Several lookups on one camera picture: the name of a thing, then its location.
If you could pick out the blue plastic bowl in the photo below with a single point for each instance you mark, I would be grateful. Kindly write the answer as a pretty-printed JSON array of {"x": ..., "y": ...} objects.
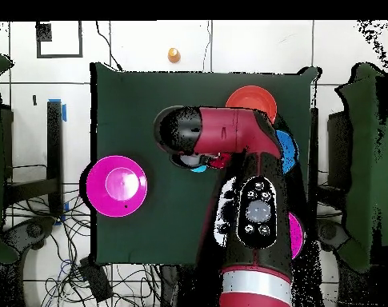
[{"x": 288, "y": 150}]

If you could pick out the large pink plastic bowl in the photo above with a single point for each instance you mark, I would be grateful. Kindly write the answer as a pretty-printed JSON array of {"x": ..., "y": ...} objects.
[
  {"x": 116, "y": 185},
  {"x": 296, "y": 233}
]

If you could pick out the blue plastic cup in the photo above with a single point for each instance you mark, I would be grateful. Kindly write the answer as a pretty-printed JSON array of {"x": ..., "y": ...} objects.
[{"x": 199, "y": 169}]

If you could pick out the red plastic cup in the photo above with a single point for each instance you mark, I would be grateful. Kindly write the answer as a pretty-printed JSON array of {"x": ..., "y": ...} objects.
[{"x": 220, "y": 161}]

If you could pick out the large orange plastic bowl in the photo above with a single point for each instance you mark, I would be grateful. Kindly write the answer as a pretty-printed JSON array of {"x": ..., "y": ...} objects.
[{"x": 251, "y": 97}]

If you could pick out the black square floor frame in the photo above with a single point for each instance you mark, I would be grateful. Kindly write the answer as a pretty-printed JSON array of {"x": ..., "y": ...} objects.
[{"x": 44, "y": 32}]

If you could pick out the black metal stand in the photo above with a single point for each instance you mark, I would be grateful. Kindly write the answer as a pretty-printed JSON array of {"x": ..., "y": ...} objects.
[
  {"x": 54, "y": 144},
  {"x": 314, "y": 128}
]

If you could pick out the orange plastic cup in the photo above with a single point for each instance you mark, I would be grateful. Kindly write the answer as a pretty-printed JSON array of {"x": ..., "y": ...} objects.
[{"x": 174, "y": 56}]

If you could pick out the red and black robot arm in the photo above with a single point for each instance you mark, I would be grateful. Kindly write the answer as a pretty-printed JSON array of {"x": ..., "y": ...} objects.
[{"x": 225, "y": 131}]

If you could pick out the grey office chair base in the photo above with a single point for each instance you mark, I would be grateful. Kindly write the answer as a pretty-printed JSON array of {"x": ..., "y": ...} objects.
[
  {"x": 33, "y": 230},
  {"x": 331, "y": 233}
]

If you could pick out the black power strip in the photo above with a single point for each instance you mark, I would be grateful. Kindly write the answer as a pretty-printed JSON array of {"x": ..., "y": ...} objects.
[{"x": 96, "y": 281}]

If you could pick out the dark green tablecloth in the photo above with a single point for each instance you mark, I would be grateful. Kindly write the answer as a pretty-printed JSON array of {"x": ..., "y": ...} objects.
[{"x": 132, "y": 96}]

